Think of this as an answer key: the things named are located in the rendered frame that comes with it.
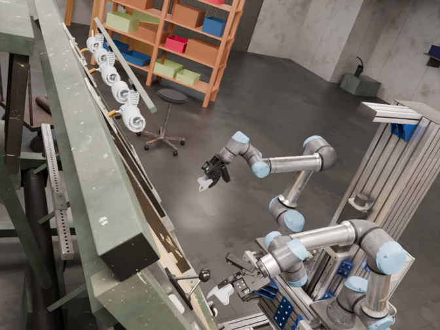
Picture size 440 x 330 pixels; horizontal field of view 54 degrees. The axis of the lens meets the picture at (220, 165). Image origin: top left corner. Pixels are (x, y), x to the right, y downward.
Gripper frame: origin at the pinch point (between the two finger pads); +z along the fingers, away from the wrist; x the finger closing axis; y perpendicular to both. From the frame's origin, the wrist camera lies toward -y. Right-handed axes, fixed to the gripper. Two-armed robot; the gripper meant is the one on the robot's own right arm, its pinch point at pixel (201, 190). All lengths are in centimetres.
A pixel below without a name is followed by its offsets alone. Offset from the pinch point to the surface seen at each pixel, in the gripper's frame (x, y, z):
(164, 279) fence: 69, 57, 10
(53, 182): -55, 38, 53
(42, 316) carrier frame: 10, 37, 87
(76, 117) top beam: 35, 95, -12
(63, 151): 12, 80, 8
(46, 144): -98, 34, 51
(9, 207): -8, 73, 49
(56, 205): -32, 41, 54
